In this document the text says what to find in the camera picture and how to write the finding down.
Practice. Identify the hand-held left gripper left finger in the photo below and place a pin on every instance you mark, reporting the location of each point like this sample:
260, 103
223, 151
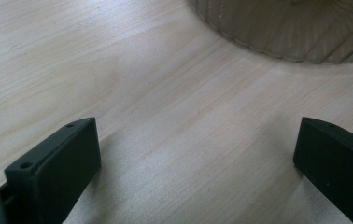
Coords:
53, 174

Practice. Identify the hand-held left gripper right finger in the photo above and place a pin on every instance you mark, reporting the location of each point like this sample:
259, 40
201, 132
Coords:
339, 168

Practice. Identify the translucent ribbed waste bin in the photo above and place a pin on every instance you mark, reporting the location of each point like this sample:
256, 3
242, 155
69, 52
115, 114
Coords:
289, 31

